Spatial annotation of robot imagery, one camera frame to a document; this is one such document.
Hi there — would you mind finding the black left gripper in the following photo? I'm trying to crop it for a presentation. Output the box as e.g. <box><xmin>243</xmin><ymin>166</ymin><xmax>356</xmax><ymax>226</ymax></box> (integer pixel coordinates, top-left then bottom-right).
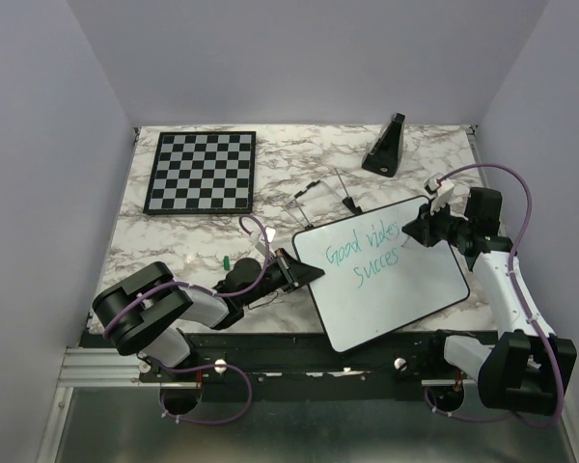
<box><xmin>240</xmin><ymin>247</ymin><xmax>324</xmax><ymax>308</ymax></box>

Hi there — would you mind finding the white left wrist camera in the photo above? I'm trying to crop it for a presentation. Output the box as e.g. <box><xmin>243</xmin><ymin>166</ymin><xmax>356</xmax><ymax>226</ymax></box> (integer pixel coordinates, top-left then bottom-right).
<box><xmin>249</xmin><ymin>227</ymin><xmax>276</xmax><ymax>256</ymax></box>

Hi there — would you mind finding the white whiteboard black frame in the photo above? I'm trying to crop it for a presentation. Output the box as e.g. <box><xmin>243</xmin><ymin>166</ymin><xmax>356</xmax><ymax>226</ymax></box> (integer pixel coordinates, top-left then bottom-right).
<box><xmin>291</xmin><ymin>196</ymin><xmax>470</xmax><ymax>352</ymax></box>

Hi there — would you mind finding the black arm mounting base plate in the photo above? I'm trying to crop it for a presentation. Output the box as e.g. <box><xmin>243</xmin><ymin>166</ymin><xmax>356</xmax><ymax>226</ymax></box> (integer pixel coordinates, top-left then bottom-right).
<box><xmin>136</xmin><ymin>330</ymin><xmax>478</xmax><ymax>410</ymax></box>

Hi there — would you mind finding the black white chessboard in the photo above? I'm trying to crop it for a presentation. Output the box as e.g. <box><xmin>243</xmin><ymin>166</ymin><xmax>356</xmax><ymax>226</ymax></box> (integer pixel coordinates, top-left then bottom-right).
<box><xmin>144</xmin><ymin>131</ymin><xmax>257</xmax><ymax>215</ymax></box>

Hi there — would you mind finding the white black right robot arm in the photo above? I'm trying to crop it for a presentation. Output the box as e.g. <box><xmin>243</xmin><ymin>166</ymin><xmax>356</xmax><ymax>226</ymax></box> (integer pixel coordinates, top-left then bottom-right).
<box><xmin>402</xmin><ymin>180</ymin><xmax>577</xmax><ymax>417</ymax></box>

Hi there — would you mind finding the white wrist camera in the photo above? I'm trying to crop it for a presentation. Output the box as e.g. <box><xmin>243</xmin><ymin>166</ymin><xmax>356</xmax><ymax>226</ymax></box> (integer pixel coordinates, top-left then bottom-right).
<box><xmin>424</xmin><ymin>177</ymin><xmax>455</xmax><ymax>215</ymax></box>
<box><xmin>249</xmin><ymin>227</ymin><xmax>276</xmax><ymax>256</ymax></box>

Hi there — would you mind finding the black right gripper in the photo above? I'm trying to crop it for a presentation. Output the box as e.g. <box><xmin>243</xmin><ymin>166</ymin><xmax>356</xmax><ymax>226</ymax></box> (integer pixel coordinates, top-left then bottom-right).
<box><xmin>402</xmin><ymin>197</ymin><xmax>472</xmax><ymax>247</ymax></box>

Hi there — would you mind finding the black wire whiteboard stand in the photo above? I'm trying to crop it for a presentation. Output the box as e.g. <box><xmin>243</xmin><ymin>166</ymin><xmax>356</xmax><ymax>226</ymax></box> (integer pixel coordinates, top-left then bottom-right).
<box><xmin>282</xmin><ymin>168</ymin><xmax>363</xmax><ymax>230</ymax></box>

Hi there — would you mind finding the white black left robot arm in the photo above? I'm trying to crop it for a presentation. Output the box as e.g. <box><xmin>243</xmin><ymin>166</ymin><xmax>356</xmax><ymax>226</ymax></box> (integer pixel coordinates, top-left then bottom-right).
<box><xmin>92</xmin><ymin>248</ymin><xmax>325</xmax><ymax>381</ymax></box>

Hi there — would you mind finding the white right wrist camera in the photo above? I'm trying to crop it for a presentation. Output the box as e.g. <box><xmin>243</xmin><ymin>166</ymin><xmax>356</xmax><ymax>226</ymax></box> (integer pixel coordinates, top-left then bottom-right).
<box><xmin>424</xmin><ymin>177</ymin><xmax>455</xmax><ymax>215</ymax></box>

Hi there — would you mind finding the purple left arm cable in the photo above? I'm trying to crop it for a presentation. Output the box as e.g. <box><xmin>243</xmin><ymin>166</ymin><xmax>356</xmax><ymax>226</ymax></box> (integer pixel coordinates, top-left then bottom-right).
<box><xmin>101</xmin><ymin>215</ymin><xmax>271</xmax><ymax>426</ymax></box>

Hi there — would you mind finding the aluminium rail frame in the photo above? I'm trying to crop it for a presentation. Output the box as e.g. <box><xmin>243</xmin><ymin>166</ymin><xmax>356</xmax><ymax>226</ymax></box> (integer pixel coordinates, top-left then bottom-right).
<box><xmin>33</xmin><ymin>124</ymin><xmax>579</xmax><ymax>463</ymax></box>

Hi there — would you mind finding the black wedge eraser block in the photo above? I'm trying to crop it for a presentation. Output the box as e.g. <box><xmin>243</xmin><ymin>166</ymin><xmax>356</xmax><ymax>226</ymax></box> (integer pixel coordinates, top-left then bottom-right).
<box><xmin>361</xmin><ymin>113</ymin><xmax>405</xmax><ymax>177</ymax></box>

